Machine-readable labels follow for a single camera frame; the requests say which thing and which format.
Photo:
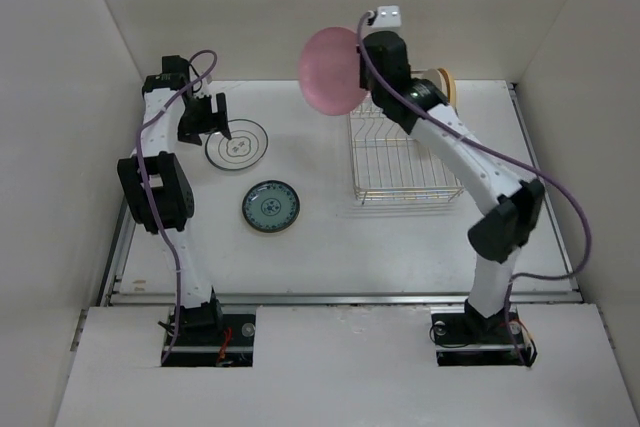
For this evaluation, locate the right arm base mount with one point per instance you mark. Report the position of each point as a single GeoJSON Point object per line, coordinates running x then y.
{"type": "Point", "coordinates": [463, 338]}

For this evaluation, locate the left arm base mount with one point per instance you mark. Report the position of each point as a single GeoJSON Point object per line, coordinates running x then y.
{"type": "Point", "coordinates": [205, 336]}

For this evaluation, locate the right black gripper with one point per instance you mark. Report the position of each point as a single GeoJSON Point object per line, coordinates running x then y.
{"type": "Point", "coordinates": [364, 80]}

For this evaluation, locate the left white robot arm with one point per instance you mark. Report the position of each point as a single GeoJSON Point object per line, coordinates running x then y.
{"type": "Point", "coordinates": [179, 109]}

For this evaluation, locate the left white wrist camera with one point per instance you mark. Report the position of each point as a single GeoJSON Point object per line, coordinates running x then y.
{"type": "Point", "coordinates": [201, 88]}

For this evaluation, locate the metal wire dish rack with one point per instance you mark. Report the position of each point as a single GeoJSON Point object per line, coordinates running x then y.
{"type": "Point", "coordinates": [389, 166]}

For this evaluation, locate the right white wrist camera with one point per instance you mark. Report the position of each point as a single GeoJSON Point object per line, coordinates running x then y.
{"type": "Point", "coordinates": [384, 18]}

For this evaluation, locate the blue floral small plate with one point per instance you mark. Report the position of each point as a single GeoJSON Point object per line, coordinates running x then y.
{"type": "Point", "coordinates": [270, 206]}

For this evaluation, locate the cream yellow bowl plate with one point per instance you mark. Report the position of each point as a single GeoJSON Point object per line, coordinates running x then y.
{"type": "Point", "coordinates": [443, 80]}

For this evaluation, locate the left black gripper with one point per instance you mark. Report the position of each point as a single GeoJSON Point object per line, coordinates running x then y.
{"type": "Point", "coordinates": [212, 121]}

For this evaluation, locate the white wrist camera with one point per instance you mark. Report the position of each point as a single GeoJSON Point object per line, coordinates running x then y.
{"type": "Point", "coordinates": [384, 18]}
{"type": "Point", "coordinates": [201, 88]}

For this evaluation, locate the pink bowl plate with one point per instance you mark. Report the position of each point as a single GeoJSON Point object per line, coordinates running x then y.
{"type": "Point", "coordinates": [328, 72]}

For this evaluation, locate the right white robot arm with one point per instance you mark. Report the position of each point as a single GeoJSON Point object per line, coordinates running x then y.
{"type": "Point", "coordinates": [509, 205]}

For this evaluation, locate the white plate green rim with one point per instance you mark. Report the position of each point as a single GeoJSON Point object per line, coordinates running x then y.
{"type": "Point", "coordinates": [247, 146]}

